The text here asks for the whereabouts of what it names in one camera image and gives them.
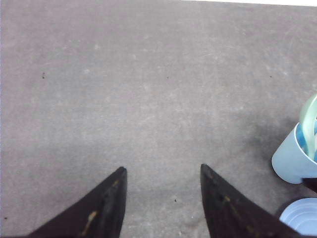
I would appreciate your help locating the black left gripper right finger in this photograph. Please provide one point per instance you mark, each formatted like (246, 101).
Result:
(230, 214)

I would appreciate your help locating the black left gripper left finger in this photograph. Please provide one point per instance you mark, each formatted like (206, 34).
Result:
(99, 214)

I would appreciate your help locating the light blue plastic cup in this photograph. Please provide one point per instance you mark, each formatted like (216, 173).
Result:
(290, 162)

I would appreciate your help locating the mint green plastic spoon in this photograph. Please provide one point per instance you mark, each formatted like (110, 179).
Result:
(308, 115)

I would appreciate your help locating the white plastic fork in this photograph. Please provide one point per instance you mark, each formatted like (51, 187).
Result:
(315, 134)

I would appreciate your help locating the blue plastic plate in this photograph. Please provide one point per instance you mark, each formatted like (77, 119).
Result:
(301, 215)

